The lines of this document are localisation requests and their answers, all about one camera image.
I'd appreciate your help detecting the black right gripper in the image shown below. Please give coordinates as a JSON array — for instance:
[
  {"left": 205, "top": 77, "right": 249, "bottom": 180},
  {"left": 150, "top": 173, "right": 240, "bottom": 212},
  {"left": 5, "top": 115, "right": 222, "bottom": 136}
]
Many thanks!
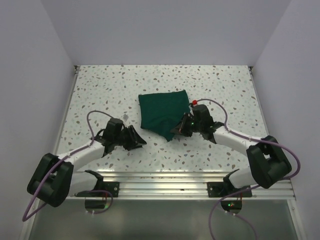
[{"left": 170, "top": 112, "right": 203, "bottom": 138}]

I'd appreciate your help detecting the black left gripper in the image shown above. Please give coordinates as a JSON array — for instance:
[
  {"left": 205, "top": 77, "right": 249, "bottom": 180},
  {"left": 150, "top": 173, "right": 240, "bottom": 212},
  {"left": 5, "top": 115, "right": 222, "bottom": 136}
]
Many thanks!
[{"left": 113, "top": 124, "right": 147, "bottom": 151}]

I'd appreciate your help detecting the green surgical cloth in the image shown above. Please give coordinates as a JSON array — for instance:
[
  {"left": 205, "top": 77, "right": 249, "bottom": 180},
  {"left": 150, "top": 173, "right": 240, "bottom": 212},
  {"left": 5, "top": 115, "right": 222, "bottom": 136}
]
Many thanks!
[{"left": 138, "top": 90, "right": 190, "bottom": 142}]

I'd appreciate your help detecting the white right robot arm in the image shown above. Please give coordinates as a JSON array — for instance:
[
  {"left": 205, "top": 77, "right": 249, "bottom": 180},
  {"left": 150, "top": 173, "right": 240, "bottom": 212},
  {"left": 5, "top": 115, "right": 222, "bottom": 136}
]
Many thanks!
[{"left": 171, "top": 104, "right": 292, "bottom": 197}]

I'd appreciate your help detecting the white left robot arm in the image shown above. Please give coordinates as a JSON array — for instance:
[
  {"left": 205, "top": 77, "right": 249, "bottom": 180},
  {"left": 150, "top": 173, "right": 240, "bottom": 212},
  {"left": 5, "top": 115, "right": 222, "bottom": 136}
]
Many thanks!
[{"left": 27, "top": 118, "right": 147, "bottom": 207}]

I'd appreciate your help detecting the aluminium rail frame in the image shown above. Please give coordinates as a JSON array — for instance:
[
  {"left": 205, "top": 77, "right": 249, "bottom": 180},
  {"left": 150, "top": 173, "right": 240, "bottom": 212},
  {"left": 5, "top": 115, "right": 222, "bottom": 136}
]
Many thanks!
[{"left": 19, "top": 65, "right": 300, "bottom": 240}]

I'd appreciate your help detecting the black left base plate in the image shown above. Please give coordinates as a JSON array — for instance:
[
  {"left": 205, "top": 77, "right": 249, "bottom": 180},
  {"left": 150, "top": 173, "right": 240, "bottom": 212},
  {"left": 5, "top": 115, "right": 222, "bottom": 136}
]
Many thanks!
[{"left": 75, "top": 181, "right": 120, "bottom": 198}]

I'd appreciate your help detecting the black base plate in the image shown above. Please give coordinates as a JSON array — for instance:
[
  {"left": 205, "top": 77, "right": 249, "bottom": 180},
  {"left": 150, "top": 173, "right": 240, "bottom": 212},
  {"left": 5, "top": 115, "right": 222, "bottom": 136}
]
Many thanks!
[
  {"left": 206, "top": 182, "right": 250, "bottom": 198},
  {"left": 75, "top": 181, "right": 120, "bottom": 198}
]

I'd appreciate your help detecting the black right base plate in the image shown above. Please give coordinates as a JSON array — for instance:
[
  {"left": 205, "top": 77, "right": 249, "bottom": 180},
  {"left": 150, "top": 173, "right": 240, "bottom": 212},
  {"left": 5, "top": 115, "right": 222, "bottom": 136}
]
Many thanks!
[{"left": 206, "top": 182, "right": 250, "bottom": 198}]

